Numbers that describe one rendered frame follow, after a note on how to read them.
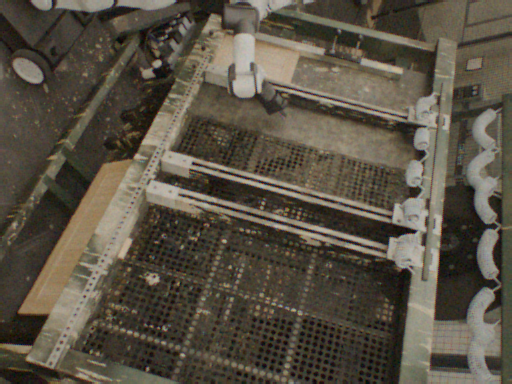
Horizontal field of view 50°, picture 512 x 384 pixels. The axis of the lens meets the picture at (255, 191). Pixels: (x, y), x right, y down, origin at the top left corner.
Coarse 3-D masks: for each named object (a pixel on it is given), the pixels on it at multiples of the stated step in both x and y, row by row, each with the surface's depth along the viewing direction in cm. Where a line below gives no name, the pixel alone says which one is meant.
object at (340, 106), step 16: (208, 80) 275; (224, 80) 272; (272, 80) 271; (288, 96) 269; (304, 96) 267; (320, 96) 268; (336, 96) 268; (336, 112) 269; (352, 112) 266; (368, 112) 264; (384, 112) 266; (400, 112) 265; (432, 112) 261; (400, 128) 266; (416, 128) 263; (448, 128) 257
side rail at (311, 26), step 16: (272, 16) 309; (288, 16) 306; (304, 16) 307; (304, 32) 312; (320, 32) 309; (352, 32) 303; (368, 32) 303; (368, 48) 308; (384, 48) 306; (400, 48) 303; (416, 48) 300; (432, 48) 300
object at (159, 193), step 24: (168, 192) 226; (192, 192) 227; (216, 216) 226; (240, 216) 222; (264, 216) 224; (288, 240) 225; (312, 240) 221; (336, 240) 220; (360, 240) 221; (408, 240) 205; (384, 264) 220; (432, 264) 213
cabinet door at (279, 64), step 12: (228, 36) 296; (228, 48) 290; (264, 48) 293; (276, 48) 294; (216, 60) 284; (228, 60) 285; (264, 60) 287; (276, 60) 288; (288, 60) 289; (276, 72) 283; (288, 72) 283
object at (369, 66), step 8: (232, 32) 295; (256, 40) 295; (264, 40) 293; (272, 40) 294; (280, 40) 294; (288, 40) 295; (288, 48) 293; (296, 48) 292; (304, 48) 292; (312, 48) 293; (320, 48) 293; (312, 56) 293; (320, 56) 292; (328, 56) 290; (336, 64) 293; (344, 64) 292; (352, 64) 290; (360, 64) 289; (368, 64) 289; (376, 64) 290; (384, 64) 290; (368, 72) 291; (376, 72) 290; (384, 72) 289; (392, 72) 287; (400, 72) 288
